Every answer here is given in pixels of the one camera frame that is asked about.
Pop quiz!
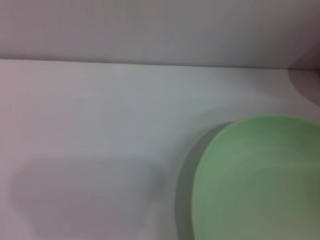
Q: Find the green round plate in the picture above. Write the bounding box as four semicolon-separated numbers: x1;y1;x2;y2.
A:
191;114;320;240

